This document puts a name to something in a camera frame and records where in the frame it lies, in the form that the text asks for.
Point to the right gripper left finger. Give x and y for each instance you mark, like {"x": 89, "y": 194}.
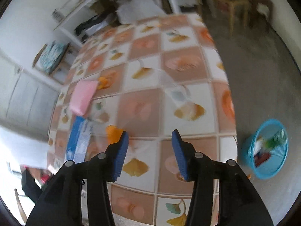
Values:
{"x": 60, "y": 203}

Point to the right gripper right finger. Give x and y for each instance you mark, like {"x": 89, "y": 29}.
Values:
{"x": 239, "y": 202}

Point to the blue white small box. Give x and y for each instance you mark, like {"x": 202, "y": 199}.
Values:
{"x": 79, "y": 140}

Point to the pink scrubbing sponge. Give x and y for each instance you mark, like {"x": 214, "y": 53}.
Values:
{"x": 81, "y": 96}

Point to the orange peel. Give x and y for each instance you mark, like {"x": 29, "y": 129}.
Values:
{"x": 106, "y": 80}

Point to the clear plastic container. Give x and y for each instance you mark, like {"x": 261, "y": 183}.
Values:
{"x": 133, "y": 103}

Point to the red snack bag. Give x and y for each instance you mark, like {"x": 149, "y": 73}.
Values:
{"x": 260, "y": 158}

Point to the green plastic bottle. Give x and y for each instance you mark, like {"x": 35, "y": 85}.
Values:
{"x": 279, "y": 139}

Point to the blue waste basket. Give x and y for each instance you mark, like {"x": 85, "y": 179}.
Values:
{"x": 256, "y": 143}

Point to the white door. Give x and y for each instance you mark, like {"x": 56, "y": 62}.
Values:
{"x": 27, "y": 103}

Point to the wooden chair with cushion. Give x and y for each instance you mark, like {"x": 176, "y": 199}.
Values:
{"x": 35, "y": 61}

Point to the floral cushion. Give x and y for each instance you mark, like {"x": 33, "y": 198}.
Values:
{"x": 51, "y": 56}

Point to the patterned tablecloth table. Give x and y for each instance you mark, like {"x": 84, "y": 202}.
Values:
{"x": 150, "y": 189}

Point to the black bag under table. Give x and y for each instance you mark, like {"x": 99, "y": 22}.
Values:
{"x": 94, "y": 24}

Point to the small steel canister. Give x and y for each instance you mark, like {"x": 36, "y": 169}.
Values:
{"x": 57, "y": 16}

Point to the white side table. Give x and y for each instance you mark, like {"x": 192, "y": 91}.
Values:
{"x": 78, "y": 11}

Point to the dark wooden stool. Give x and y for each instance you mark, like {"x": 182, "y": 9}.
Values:
{"x": 261, "y": 8}

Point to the white sack under table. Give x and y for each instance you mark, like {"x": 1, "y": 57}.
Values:
{"x": 130, "y": 11}

